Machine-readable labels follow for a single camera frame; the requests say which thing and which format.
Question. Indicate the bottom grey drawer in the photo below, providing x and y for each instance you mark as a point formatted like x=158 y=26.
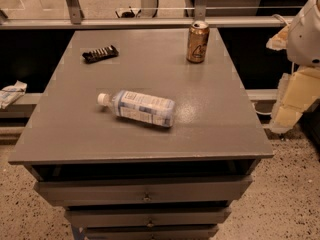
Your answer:
x=178 y=232

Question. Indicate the grey drawer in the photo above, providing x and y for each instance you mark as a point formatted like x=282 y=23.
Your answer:
x=178 y=232
x=148 y=217
x=143 y=191

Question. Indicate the black drill bit holder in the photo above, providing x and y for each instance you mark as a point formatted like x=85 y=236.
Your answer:
x=100 y=54

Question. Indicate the grey drawer cabinet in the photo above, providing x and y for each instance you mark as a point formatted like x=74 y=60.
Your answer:
x=136 y=143

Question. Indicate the top grey drawer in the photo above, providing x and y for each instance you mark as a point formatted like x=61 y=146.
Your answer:
x=143 y=191

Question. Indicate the grey metal railing frame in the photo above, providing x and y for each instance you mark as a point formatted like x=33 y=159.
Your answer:
x=95 y=14

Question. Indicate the white tissue packet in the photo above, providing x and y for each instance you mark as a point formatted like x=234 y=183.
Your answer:
x=11 y=93

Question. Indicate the blue plastic water bottle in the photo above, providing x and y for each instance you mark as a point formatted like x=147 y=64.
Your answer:
x=140 y=107

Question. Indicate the middle grey drawer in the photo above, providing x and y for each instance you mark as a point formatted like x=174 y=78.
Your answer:
x=148 y=217

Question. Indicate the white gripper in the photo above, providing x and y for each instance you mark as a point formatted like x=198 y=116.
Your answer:
x=305 y=37

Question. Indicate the gold soda can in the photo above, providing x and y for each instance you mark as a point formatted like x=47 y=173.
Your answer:
x=198 y=36

